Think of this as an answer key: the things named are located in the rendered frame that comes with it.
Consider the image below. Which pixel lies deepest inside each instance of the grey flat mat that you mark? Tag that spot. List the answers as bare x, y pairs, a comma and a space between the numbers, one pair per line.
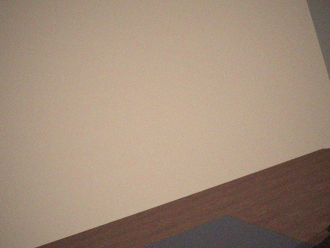
229, 232

